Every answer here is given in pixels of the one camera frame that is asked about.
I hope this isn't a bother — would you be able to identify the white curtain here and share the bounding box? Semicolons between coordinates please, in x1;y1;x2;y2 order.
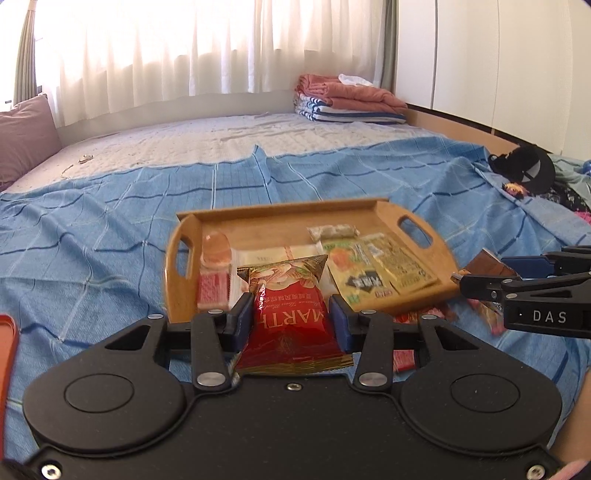
35;1;385;127

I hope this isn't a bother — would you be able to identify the mauve pillow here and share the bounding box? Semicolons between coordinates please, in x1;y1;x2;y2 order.
0;94;62;191

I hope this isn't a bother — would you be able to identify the blue checked bed sheet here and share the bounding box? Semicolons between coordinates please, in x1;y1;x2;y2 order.
1;136;590;461

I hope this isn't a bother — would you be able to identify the pile of clothes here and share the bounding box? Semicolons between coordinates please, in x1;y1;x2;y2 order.
541;155;591;223

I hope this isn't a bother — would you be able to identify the wooden serving tray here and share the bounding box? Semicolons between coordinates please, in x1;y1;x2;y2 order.
164;197;461;324

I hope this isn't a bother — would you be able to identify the red label cracker pack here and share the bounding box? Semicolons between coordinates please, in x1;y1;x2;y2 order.
197;270;230;310

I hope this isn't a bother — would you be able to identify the black cap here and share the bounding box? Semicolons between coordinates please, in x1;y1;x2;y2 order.
488;145;556;195

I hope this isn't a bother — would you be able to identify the pink jelly cup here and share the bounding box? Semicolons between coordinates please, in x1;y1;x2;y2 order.
200;231;231;272

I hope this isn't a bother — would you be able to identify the orange triangular plastic tray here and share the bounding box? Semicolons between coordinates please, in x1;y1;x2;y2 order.
0;314;19;453

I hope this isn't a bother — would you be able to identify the brown chocolate wrapper snack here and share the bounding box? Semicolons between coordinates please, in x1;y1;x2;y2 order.
451;248;518;283

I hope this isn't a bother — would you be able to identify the pink cracker pack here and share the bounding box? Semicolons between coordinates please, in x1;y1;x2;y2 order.
467;299;505;336

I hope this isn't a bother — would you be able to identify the yellow orange snack packet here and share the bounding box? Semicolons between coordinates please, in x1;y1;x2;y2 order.
322;238;398;309

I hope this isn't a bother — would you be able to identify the red Marth snack bag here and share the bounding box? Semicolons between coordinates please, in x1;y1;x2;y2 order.
235;254;353;376

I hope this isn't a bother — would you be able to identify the white flower cake packet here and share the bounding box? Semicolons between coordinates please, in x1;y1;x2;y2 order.
228;242;322;307

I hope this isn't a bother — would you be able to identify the beige biscuit pack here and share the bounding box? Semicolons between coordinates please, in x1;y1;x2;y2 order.
308;224;360;242

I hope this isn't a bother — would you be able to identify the white mattress pad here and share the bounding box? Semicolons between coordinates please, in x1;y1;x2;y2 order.
4;111;445;195

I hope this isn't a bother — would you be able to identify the gold sauce packet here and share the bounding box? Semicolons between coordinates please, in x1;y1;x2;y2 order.
363;233;437;294

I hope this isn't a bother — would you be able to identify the folded pink blanket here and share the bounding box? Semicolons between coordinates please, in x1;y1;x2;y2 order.
294;74;408;114

